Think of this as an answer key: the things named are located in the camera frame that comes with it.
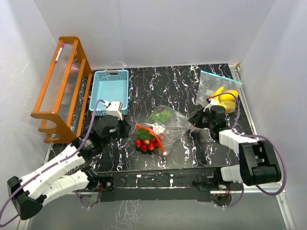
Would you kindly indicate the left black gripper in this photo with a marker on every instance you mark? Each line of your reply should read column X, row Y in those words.
column 126, row 127

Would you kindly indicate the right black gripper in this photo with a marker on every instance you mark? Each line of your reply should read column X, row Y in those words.
column 195, row 119

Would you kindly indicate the red fake strawberries bunch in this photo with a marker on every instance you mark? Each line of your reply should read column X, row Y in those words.
column 149, row 140

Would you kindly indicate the red zip clear bag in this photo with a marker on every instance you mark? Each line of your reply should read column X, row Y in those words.
column 173, row 129

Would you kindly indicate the blue zip clear bag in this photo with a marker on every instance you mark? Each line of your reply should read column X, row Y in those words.
column 214, row 89

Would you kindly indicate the light blue plastic basket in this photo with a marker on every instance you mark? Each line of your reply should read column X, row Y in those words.
column 110, row 85

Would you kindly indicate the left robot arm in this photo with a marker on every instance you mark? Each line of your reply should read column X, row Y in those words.
column 52, row 172

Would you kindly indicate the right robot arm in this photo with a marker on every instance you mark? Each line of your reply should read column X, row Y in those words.
column 257, row 160

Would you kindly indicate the green fake grapes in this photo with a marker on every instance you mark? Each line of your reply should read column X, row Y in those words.
column 160, row 116

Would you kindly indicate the orange wooden rack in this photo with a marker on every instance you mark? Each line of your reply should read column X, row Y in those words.
column 62, row 102

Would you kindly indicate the black base bar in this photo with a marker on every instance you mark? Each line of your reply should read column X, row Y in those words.
column 166, row 184

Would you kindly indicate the pink white marker pen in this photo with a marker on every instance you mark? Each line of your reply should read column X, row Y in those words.
column 59, row 52

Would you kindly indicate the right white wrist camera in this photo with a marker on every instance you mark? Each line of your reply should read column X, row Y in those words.
column 211, row 102

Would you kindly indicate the aluminium frame rail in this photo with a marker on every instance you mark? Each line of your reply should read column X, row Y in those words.
column 34, row 195

